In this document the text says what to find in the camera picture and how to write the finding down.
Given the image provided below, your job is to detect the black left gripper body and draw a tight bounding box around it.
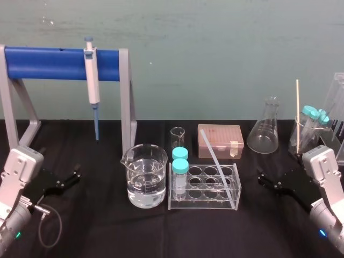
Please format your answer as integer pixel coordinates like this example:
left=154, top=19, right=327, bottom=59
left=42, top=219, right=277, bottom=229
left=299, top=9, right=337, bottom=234
left=25, top=166, right=66, bottom=207

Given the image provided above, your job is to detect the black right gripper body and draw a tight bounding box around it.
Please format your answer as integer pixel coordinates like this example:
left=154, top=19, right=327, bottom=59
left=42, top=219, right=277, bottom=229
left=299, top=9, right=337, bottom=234
left=276, top=168, right=323, bottom=213

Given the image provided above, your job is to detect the clear glass stirring rod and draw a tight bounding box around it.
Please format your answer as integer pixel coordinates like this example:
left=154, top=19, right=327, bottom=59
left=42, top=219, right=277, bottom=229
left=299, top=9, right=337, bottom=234
left=200, top=129, right=234, bottom=202

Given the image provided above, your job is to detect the glass beaker holding tubes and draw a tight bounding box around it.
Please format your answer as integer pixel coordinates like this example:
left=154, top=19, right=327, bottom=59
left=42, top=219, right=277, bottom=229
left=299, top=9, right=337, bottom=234
left=288, top=115, right=324, bottom=157

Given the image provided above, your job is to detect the clear acrylic tube rack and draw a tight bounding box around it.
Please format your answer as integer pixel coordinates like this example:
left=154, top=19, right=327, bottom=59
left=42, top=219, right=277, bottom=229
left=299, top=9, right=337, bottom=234
left=168, top=162, right=242, bottom=211

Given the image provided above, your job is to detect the clear glass conical flask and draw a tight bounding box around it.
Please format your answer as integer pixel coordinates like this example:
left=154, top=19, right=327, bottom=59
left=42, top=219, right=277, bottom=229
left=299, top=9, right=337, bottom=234
left=246, top=96, right=280, bottom=155

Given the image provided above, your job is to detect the teal capped centrifuge tube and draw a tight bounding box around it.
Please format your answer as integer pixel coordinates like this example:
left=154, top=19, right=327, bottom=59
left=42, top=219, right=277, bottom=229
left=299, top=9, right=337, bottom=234
left=298, top=105, right=319, bottom=151
left=309, top=109, right=331, bottom=146

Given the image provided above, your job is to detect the beige masking tape strip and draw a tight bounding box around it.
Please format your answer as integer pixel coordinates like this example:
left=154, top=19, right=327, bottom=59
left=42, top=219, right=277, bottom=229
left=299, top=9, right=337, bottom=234
left=230, top=140, right=240, bottom=158

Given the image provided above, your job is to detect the thin wooden stick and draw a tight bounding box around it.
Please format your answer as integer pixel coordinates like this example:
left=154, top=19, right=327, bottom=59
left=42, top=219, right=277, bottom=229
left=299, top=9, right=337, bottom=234
left=295, top=79, right=301, bottom=157

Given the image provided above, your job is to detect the black table cloth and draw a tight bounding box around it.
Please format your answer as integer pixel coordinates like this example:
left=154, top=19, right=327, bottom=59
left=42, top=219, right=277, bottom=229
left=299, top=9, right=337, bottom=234
left=0, top=119, right=344, bottom=258

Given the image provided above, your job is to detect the pink pipette tip box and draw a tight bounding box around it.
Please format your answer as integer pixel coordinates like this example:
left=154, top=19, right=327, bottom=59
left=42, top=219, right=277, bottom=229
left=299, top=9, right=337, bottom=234
left=197, top=123, right=245, bottom=159

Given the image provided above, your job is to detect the clear acrylic stand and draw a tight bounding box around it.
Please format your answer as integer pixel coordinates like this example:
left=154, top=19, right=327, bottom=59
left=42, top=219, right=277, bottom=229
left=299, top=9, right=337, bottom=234
left=319, top=71, right=344, bottom=165

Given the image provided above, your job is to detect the large glass beaker with water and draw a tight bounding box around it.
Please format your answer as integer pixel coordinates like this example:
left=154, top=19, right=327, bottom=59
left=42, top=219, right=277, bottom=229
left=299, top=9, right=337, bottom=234
left=120, top=144, right=169, bottom=209

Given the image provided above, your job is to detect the white and blue pipette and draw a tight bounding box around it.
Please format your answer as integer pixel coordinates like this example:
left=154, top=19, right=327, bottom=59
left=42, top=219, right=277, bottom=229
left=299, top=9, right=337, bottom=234
left=83, top=37, right=101, bottom=142

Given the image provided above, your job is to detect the grey and blue pipette stand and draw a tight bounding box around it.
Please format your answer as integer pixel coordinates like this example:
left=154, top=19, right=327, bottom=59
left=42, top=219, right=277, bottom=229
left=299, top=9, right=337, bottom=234
left=0, top=44, right=138, bottom=160

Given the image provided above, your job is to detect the teal capped sample tube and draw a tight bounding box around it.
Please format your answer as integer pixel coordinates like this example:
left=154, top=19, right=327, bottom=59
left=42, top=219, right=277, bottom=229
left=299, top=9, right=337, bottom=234
left=171, top=147, right=189, bottom=162
left=171, top=158, right=190, bottom=200

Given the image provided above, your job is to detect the small empty glass beaker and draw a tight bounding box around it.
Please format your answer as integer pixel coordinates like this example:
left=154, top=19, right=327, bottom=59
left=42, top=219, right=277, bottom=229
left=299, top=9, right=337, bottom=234
left=170, top=127, right=187, bottom=152

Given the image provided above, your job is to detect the thin grey gripper cable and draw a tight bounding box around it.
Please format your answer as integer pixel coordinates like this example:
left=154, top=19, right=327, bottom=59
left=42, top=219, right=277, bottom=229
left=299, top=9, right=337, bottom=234
left=32, top=204, right=63, bottom=248

